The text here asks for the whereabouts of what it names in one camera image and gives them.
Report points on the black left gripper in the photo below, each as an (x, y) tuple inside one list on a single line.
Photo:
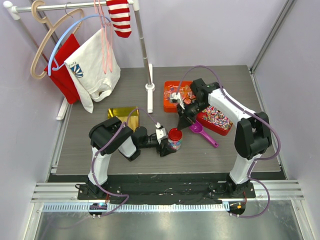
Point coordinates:
[(165, 149)]

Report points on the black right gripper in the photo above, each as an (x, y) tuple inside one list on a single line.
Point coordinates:
[(185, 119)]

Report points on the clear plastic jar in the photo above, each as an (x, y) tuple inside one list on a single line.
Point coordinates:
[(175, 144)]

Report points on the purple plastic scoop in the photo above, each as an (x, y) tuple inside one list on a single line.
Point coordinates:
[(198, 128)]

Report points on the red jar lid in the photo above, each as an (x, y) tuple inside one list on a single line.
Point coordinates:
[(175, 135)]

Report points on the orange candy box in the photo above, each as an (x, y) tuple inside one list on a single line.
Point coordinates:
[(171, 87)]

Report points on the gold tin of star candies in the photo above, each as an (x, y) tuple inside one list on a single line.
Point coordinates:
[(128, 114)]

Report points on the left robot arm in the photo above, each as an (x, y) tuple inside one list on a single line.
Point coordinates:
[(114, 135)]

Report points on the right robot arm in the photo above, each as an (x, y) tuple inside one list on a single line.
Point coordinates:
[(252, 137)]

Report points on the red lollipop box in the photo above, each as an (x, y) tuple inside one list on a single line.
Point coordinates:
[(214, 120)]

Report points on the white cloth bag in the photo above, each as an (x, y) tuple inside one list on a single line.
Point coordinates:
[(85, 69)]

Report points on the red white striped sock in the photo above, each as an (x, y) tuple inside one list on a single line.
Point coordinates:
[(119, 13)]

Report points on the red cloth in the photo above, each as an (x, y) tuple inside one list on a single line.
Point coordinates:
[(61, 77)]

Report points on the blue clothes hanger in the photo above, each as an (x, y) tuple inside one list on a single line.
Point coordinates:
[(62, 40)]

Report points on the wooden clothes hanger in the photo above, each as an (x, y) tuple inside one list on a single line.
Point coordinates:
[(50, 37)]

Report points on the white clothes rack stand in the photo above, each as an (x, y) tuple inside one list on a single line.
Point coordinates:
[(15, 11)]

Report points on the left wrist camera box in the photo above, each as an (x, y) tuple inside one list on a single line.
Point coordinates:
[(161, 133)]

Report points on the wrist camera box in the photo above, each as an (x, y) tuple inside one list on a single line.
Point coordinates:
[(161, 133), (176, 98)]

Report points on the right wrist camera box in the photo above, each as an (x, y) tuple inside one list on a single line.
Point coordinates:
[(176, 98)]

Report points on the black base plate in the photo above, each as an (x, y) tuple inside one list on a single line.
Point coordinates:
[(164, 189)]

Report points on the aluminium rail frame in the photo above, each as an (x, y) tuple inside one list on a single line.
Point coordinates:
[(276, 213)]

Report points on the pink wire hanger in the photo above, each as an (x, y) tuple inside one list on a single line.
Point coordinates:
[(109, 42)]

